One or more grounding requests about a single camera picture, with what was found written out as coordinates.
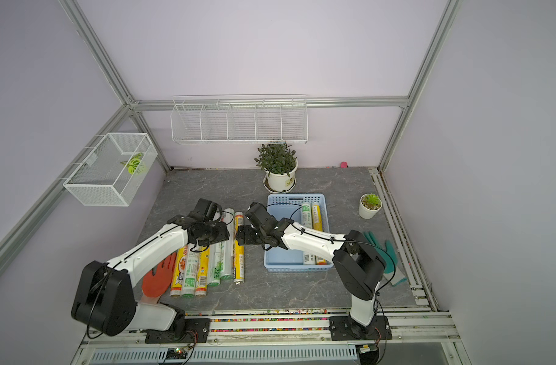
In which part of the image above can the yellow plastic wrap roll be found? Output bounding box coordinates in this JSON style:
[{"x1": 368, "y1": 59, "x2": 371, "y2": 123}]
[{"x1": 311, "y1": 203, "x2": 328, "y2": 266}]

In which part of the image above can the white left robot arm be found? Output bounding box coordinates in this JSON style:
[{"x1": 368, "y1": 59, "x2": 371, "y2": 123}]
[{"x1": 71, "y1": 199, "x2": 229, "y2": 338}]

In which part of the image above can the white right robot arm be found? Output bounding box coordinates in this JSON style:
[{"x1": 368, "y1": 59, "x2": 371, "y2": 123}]
[{"x1": 235, "y1": 202, "x2": 387, "y2": 329}]

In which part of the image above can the blue plastic basket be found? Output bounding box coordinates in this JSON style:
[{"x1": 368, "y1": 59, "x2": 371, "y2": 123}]
[{"x1": 264, "y1": 193, "x2": 334, "y2": 272}]

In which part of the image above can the large potted green plant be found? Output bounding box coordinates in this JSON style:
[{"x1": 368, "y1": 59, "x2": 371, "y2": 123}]
[{"x1": 254, "y1": 143, "x2": 298, "y2": 192}]

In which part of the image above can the orange work glove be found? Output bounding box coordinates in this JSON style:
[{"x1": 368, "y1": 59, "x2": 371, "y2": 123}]
[{"x1": 140, "y1": 252, "x2": 177, "y2": 304}]

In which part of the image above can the green leaf toy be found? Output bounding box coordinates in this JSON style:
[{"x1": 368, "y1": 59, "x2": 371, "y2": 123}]
[{"x1": 121, "y1": 153, "x2": 146, "y2": 175}]

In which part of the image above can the small potted succulent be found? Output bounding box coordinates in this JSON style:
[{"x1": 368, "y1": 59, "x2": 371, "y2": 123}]
[{"x1": 358, "y1": 193, "x2": 382, "y2": 220}]

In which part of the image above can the green work glove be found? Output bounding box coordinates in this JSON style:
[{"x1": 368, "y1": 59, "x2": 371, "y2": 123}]
[{"x1": 363, "y1": 231, "x2": 407, "y2": 287}]

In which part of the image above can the white vent grille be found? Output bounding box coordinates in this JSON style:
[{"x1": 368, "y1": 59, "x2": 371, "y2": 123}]
[{"x1": 85, "y1": 345, "x2": 358, "y2": 364}]

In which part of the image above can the white mesh wall basket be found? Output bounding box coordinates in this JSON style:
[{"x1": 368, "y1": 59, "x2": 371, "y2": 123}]
[{"x1": 63, "y1": 132, "x2": 158, "y2": 207}]

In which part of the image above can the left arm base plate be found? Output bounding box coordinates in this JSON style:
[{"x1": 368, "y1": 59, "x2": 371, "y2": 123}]
[{"x1": 145, "y1": 317, "x2": 211, "y2": 345}]

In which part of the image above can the white wire wall shelf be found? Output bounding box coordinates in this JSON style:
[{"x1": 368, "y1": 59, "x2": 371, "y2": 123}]
[{"x1": 170, "y1": 94, "x2": 309, "y2": 144}]

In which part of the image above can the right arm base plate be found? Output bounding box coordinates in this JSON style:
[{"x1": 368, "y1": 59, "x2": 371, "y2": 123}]
[{"x1": 328, "y1": 316, "x2": 393, "y2": 342}]

